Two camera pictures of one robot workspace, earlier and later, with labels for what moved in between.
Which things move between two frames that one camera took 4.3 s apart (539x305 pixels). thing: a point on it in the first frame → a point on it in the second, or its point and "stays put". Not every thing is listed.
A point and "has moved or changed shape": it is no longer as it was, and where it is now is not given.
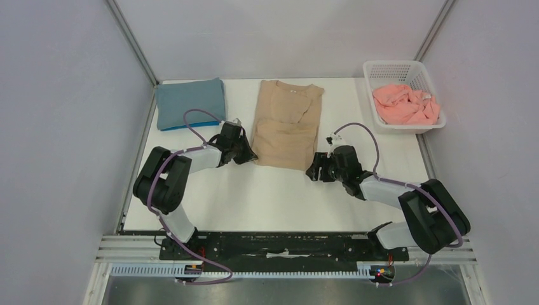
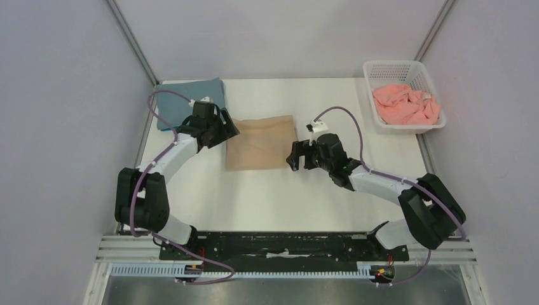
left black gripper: [249, 155] → [227, 130]
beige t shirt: [286, 124] has moved or changed shape
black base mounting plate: [280, 246] stays put
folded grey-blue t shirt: [173, 99] stays put
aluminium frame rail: [123, 249] stays put
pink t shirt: [400, 104] stays put
